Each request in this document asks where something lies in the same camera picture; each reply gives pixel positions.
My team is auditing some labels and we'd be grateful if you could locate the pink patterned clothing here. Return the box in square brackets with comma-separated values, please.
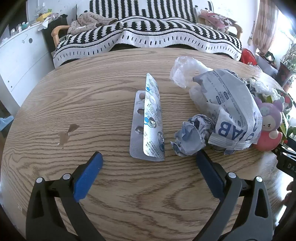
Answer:
[67, 12, 118, 35]

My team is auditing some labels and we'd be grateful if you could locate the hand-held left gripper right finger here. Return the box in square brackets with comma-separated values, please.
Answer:
[195, 149, 274, 241]

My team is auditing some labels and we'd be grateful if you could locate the red bag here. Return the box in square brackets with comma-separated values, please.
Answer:
[239, 48, 257, 66]

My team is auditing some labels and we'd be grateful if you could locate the white cabinet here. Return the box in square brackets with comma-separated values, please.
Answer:
[0, 23, 56, 109]

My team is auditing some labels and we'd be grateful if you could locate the artificial flower bunch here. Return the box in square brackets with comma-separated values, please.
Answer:
[276, 89, 296, 142]

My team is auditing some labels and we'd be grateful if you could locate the cartoon print pillow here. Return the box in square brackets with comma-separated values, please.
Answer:
[196, 7, 237, 32]

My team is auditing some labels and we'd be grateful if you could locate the potted plant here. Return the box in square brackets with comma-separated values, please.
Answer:
[279, 43, 296, 91]

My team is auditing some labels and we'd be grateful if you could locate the white and blue packaging wrapper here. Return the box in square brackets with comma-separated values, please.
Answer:
[188, 69, 263, 154]

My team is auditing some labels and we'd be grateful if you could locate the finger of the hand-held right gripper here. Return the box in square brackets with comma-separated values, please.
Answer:
[272, 142, 296, 161]

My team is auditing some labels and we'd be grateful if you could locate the black bag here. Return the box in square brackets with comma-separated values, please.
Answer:
[42, 14, 68, 55]

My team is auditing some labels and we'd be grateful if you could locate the silver pill blister pack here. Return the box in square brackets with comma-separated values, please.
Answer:
[129, 73, 166, 161]

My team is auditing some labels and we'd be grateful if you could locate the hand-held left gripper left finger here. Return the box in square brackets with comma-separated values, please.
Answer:
[25, 151, 107, 241]

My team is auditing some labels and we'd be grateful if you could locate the wooden frame sofa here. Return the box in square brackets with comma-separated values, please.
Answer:
[51, 0, 243, 67]

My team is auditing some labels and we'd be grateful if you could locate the clear plastic bag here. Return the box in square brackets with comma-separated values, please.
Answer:
[170, 56, 215, 110]

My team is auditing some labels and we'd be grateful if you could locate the pink curtain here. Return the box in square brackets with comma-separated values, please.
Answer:
[253, 0, 280, 55]

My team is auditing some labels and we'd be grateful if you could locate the person's right hand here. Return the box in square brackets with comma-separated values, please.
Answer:
[284, 182, 296, 207]

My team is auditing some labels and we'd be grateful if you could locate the blue-grey paper ball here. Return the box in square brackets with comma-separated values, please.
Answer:
[171, 114, 214, 157]

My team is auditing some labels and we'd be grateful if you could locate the black and white striped blanket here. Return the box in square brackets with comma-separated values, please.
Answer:
[53, 0, 242, 67]

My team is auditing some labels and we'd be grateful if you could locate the pink doll toy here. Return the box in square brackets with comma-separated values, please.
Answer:
[253, 95, 285, 151]

